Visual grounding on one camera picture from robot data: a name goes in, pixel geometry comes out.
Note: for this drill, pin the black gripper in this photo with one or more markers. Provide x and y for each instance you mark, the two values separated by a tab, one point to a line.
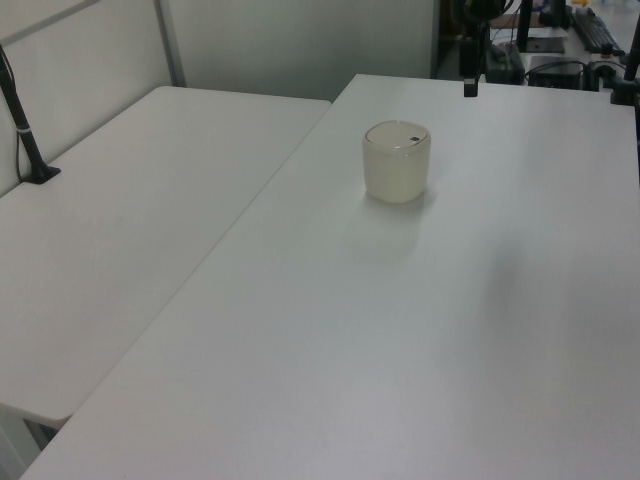
470	59

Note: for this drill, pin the cream plastic trash bin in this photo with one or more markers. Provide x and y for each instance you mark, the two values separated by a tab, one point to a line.
395	170

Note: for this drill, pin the green and black device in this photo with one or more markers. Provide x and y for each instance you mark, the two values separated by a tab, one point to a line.
505	64

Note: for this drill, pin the black monitor stand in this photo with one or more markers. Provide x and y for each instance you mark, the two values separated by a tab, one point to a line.
525	25

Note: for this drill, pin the black box device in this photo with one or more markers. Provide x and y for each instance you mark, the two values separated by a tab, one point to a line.
556	74

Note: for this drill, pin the black keyboard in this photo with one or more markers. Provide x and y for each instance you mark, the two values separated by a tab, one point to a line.
595	30

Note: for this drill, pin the black clamp stand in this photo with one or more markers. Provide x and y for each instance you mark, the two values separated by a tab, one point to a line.
625	87

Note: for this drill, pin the grey metal partition post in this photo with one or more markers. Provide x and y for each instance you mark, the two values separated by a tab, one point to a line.
170	45

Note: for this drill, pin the black camera stand pole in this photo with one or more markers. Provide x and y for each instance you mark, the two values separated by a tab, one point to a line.
24	134

